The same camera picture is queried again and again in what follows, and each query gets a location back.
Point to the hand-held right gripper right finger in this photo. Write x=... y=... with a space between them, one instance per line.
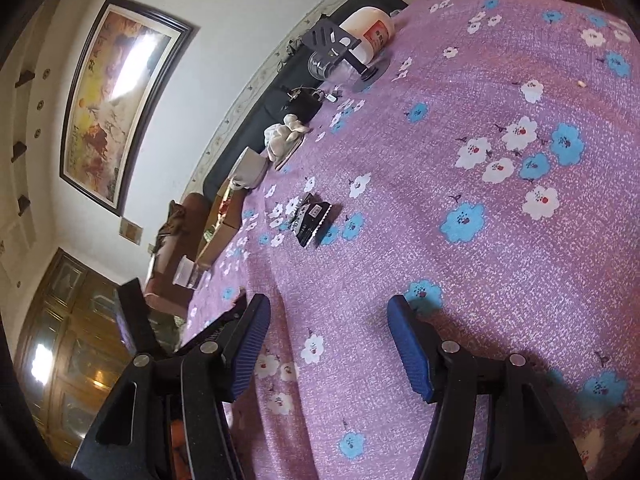
x=412 y=350

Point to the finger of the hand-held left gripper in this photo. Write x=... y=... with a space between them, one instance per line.
x=134 y=317
x=220 y=327

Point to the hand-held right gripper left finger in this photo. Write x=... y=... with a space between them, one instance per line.
x=247 y=350

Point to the cardboard box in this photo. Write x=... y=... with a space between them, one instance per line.
x=217 y=225

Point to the black snack packet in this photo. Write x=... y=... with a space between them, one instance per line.
x=312 y=222

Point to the clear plastic cup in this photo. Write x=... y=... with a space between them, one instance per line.
x=187 y=274

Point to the wooden glass door cabinet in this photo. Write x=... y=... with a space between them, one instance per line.
x=65 y=360

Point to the brown chair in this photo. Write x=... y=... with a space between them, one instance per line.
x=172 y=245

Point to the purple floral tablecloth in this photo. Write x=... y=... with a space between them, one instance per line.
x=450 y=260

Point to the white crumpled cloth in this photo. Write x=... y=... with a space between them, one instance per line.
x=284 y=134

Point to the black sofa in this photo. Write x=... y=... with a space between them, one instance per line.
x=280 y=95

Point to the glass bowl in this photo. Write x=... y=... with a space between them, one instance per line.
x=320 y=67

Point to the white jar with red label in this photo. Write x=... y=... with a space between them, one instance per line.
x=367 y=27

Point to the small wall frame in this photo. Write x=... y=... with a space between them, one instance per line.
x=130 y=230

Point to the framed wall painting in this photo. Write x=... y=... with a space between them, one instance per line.
x=117 y=102

